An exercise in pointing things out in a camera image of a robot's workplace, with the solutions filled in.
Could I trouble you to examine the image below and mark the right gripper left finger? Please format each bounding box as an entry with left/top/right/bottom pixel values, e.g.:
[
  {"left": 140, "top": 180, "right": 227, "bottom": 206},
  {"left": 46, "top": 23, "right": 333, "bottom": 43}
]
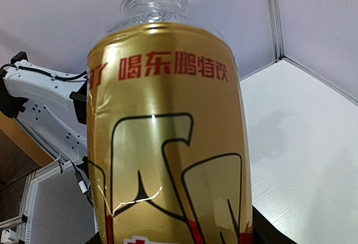
[{"left": 86, "top": 231, "right": 102, "bottom": 244}]

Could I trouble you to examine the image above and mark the gold label drink bottle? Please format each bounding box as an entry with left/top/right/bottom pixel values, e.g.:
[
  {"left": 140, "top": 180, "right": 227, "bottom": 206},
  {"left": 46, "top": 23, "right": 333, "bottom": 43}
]
[{"left": 87, "top": 0, "right": 253, "bottom": 243}]

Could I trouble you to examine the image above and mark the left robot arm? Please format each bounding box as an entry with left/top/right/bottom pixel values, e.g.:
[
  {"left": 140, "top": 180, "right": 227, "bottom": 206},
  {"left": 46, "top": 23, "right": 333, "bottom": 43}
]
[{"left": 1, "top": 51, "right": 88, "bottom": 170}]

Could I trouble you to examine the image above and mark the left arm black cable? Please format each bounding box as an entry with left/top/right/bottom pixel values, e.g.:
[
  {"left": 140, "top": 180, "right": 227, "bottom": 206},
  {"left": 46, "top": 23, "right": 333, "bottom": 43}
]
[{"left": 0, "top": 64, "right": 95, "bottom": 208}]

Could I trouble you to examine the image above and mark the left aluminium wall post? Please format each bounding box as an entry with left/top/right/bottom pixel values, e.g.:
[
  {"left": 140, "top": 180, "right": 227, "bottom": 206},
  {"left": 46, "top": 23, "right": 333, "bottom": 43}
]
[{"left": 267, "top": 0, "right": 284, "bottom": 62}]

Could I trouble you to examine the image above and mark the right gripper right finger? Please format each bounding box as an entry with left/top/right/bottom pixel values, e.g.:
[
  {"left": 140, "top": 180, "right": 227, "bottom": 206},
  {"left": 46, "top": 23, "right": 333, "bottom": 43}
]
[{"left": 252, "top": 207, "right": 291, "bottom": 244}]

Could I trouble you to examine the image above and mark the aluminium front rail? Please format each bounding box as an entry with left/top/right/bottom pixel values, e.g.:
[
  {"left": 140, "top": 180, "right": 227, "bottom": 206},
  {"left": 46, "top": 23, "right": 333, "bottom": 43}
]
[{"left": 1, "top": 161, "right": 70, "bottom": 243}]

